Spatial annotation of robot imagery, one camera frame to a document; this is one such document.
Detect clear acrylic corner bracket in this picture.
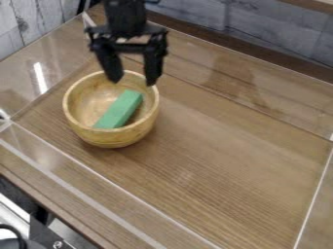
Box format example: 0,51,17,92
82,12,96,27

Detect black table clamp mount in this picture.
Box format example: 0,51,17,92
0,207,79,249

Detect clear acrylic tray wall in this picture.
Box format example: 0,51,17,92
0,119,221,249

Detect wooden bowl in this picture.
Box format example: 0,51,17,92
63,70,160,149

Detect green rectangular block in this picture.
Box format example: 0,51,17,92
94,89,143,129

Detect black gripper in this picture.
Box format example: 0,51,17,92
84,0,167,87

